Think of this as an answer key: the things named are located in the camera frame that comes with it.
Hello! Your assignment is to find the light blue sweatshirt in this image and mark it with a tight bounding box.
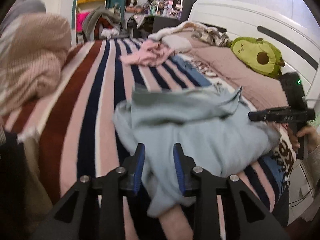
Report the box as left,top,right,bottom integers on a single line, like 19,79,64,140
113,85,280,217

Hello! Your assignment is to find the grey clothes heap on chair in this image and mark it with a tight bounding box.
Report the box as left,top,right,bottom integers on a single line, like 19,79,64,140
82,7,121,41

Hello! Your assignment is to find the right hand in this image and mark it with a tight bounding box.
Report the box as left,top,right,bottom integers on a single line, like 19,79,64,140
287,125,319,153

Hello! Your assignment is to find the pink ribbed pillow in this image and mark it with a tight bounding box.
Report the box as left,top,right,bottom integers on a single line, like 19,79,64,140
162,29,291,112

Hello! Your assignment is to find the white bed headboard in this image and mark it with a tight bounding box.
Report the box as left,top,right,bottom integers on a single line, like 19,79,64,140
189,0,319,108

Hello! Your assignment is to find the green avocado plush toy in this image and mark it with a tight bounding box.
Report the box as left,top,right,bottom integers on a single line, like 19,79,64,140
230,37,285,79

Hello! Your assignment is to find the striped pink navy blanket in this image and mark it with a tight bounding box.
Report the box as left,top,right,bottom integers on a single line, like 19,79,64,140
1,39,281,239

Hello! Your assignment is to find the pink crumpled garment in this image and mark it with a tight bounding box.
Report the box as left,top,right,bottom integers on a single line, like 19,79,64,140
119,39,175,67

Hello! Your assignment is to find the patterned cloth near headboard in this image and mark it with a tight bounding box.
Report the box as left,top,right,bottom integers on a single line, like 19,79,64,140
192,27,232,47

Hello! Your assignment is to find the beige pink rolled duvet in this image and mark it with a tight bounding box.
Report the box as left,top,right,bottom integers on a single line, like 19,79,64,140
1,0,72,115

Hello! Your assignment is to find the cluttered dark shelf unit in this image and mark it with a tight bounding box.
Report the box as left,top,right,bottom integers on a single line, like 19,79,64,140
125,0,206,34

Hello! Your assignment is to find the yellow shelf with pink box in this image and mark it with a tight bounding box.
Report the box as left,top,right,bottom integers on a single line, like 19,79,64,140
72,0,106,44

